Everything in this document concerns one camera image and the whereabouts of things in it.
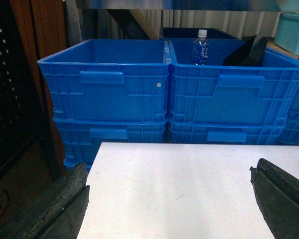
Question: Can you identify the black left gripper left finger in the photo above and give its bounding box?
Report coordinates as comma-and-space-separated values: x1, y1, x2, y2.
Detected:
0, 162, 90, 239

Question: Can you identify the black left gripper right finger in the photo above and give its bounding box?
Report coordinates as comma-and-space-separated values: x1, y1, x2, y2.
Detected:
250, 158, 299, 239

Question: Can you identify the blue crate bottom left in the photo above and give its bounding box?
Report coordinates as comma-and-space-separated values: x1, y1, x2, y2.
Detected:
53, 117, 167, 170

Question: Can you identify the white table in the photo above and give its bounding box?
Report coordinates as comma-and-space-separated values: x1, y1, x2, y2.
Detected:
78, 142, 299, 239

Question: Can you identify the black perforated panel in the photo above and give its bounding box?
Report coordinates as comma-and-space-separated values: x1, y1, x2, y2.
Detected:
0, 0, 43, 178

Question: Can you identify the blue crate bottom middle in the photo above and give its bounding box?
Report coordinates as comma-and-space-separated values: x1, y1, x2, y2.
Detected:
167, 121, 284, 145

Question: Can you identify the blue crate top middle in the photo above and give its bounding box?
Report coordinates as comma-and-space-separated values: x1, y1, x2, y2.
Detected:
168, 39, 299, 127

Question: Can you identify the blue crate top left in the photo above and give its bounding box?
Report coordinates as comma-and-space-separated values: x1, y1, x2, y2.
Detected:
38, 39, 171, 123

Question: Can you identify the black angled box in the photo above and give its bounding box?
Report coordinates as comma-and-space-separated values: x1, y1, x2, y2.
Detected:
223, 34, 268, 67

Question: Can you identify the brown cardboard sheet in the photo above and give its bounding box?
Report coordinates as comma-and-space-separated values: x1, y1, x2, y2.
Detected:
267, 41, 299, 60

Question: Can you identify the teal foam block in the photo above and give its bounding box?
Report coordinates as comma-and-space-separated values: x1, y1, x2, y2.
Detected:
274, 13, 299, 56

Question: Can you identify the clear water bottle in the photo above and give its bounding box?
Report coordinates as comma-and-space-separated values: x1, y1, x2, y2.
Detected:
192, 29, 209, 65

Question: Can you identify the brown wooden board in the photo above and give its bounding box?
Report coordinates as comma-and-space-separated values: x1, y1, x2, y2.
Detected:
9, 0, 68, 174

